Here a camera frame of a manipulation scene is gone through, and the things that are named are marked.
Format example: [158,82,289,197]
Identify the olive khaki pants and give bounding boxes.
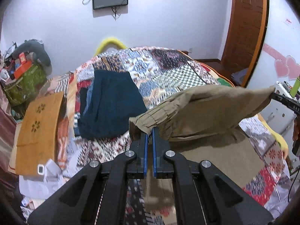
[129,84,275,216]

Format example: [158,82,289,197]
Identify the white suitcase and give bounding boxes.
[260,81,295,135]

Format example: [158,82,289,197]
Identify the green water bottle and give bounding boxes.
[290,76,300,98]

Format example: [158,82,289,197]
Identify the wooden lap desk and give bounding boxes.
[15,91,64,176]

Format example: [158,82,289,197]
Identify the wooden wardrobe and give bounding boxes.
[241,0,300,132]

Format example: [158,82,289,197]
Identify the dark navy folded garment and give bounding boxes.
[78,70,147,139]

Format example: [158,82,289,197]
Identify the brown wooden door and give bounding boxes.
[221,0,263,73]

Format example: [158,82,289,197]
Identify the green storage basket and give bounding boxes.
[4,64,47,107]

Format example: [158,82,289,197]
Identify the patchwork patterned bedspread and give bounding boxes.
[40,46,293,225]

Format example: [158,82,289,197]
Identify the orange box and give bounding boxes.
[14,52,32,79]

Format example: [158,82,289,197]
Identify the yellow curved headboard tube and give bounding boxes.
[94,37,127,56]

